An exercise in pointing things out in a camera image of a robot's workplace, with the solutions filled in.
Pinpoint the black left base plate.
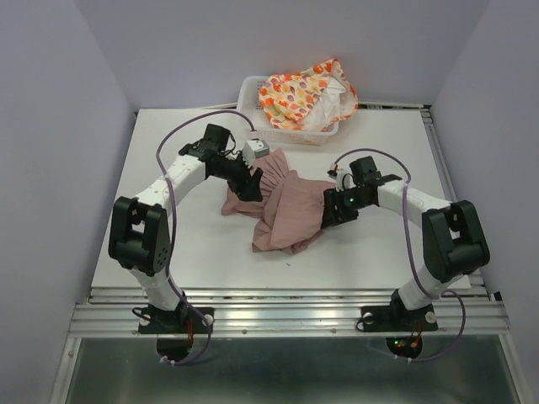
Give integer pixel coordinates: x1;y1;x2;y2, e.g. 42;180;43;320
131;305;215;366

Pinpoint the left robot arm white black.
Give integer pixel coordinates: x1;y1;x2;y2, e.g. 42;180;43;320
108;124;270;334

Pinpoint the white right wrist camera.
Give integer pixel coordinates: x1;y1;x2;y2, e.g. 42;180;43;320
328;165;354;191

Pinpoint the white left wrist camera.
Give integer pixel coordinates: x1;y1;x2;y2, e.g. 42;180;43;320
241;139;270;168

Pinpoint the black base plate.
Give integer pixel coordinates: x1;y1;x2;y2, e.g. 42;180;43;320
131;305;215;366
356;305;439;361

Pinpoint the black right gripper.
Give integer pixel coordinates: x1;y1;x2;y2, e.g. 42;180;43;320
318;186;370;228

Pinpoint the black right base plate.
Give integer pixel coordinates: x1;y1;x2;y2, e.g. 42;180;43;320
356;305;439;361

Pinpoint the pink skirt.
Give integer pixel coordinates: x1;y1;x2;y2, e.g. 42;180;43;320
221;149;334;254

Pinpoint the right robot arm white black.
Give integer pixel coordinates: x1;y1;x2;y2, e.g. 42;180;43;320
321;157;490;332

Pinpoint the white plastic basket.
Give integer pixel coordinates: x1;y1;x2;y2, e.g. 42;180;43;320
237;76;339;146

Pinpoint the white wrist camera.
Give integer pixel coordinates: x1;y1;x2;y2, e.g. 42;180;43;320
241;139;270;168
328;165;354;191

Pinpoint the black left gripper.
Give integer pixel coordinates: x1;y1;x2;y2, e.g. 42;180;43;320
212;150;263;203

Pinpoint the orange floral skirt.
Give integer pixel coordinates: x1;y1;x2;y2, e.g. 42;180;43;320
258;58;360;132

